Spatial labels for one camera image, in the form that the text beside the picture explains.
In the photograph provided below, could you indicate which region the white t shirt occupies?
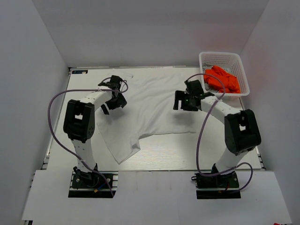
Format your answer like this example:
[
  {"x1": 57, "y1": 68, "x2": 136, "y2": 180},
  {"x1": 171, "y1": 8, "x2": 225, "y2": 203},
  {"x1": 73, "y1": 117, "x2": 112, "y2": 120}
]
[{"x1": 96, "y1": 70, "x2": 202, "y2": 164}]

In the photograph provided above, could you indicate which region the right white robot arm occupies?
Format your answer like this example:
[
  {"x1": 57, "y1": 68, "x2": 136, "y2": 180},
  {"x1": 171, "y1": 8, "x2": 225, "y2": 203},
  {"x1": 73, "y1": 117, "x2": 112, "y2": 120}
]
[{"x1": 173, "y1": 80, "x2": 262, "y2": 177}]

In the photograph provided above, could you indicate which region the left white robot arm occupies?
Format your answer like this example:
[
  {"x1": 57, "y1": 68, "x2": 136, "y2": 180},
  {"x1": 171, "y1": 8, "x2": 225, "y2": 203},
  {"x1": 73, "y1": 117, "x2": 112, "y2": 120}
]
[{"x1": 63, "y1": 75, "x2": 127, "y2": 176}]

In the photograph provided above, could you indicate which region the orange t shirt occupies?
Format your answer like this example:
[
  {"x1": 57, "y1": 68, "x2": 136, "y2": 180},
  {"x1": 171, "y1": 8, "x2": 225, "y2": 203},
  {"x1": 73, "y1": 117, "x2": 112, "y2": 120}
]
[{"x1": 203, "y1": 65, "x2": 240, "y2": 94}]

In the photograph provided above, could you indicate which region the blue table label sticker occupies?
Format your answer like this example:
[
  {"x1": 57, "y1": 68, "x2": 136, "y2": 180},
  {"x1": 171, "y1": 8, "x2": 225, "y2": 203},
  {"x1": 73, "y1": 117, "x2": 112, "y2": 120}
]
[{"x1": 72, "y1": 70, "x2": 88, "y2": 74}]

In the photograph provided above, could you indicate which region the white plastic basket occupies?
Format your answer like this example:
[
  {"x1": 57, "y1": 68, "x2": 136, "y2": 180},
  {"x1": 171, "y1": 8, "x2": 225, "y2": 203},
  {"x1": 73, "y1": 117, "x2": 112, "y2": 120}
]
[{"x1": 199, "y1": 52, "x2": 250, "y2": 100}]

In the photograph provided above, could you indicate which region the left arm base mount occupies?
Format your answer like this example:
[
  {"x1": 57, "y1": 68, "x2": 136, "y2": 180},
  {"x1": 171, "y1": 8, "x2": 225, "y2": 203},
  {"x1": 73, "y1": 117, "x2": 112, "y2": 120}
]
[{"x1": 68, "y1": 167, "x2": 118, "y2": 199}]

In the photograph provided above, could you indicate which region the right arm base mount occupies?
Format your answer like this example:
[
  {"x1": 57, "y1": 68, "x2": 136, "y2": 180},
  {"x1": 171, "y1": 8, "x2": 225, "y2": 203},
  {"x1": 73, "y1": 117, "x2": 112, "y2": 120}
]
[{"x1": 191, "y1": 172, "x2": 241, "y2": 200}]

